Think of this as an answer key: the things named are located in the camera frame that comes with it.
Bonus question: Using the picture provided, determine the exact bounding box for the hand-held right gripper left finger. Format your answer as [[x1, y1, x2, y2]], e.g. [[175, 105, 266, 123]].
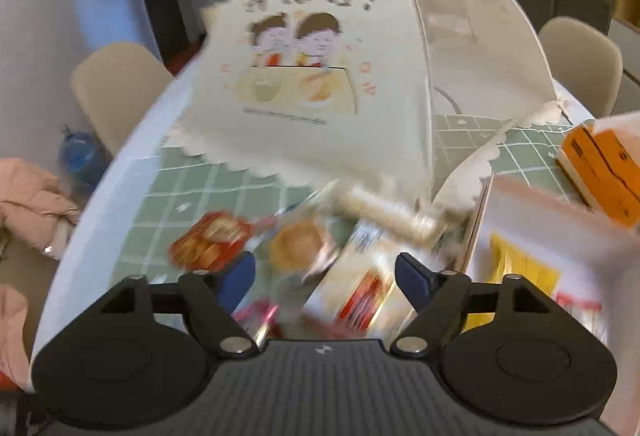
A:
[[100, 251, 257, 358]]

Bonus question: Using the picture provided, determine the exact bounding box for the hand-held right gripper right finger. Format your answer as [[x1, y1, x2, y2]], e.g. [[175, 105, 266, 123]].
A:
[[389, 252, 544, 358]]

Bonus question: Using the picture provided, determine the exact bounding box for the large red snack packet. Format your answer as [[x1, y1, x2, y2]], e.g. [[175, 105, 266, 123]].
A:
[[232, 299, 286, 349]]

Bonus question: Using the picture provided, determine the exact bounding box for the red packet with egg print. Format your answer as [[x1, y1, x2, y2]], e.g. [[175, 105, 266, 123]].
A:
[[167, 210, 253, 273]]

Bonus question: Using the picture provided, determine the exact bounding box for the white packet with red label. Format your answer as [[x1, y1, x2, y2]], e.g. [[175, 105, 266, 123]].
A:
[[302, 221, 418, 332]]

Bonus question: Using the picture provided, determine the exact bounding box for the clear rice bar packet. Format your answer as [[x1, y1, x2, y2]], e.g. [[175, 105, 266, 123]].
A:
[[340, 189, 451, 244]]

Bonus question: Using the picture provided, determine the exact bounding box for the clear round cake packet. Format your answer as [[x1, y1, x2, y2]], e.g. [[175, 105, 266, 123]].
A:
[[250, 209, 346, 284]]

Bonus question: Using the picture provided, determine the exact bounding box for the yellow snack packet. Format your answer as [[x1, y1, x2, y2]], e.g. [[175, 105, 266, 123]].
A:
[[462, 233, 561, 332]]

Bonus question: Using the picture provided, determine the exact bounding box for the pink cardboard box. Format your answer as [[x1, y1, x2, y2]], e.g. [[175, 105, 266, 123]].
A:
[[452, 173, 640, 357]]

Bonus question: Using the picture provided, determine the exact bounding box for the green checkered tablecloth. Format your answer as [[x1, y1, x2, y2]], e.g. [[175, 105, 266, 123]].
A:
[[107, 113, 601, 347]]

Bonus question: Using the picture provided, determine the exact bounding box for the cream mesh food cover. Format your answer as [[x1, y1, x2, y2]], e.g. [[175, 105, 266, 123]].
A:
[[165, 0, 571, 197]]

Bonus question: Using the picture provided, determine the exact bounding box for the small red white packet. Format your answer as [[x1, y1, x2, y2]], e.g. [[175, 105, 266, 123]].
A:
[[555, 291, 608, 332]]

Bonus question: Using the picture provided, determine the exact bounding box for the blue water bottle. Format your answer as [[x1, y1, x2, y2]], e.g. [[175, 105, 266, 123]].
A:
[[57, 126, 113, 192]]

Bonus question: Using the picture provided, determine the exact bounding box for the orange tissue box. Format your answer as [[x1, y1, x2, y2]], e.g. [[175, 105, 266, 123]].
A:
[[555, 113, 640, 232]]

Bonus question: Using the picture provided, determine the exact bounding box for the pink jacket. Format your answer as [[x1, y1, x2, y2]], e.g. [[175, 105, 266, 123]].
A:
[[0, 159, 83, 262]]

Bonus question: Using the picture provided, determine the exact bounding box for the beige chair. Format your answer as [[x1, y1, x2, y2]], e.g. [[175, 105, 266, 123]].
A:
[[537, 16, 623, 117], [70, 41, 176, 157]]

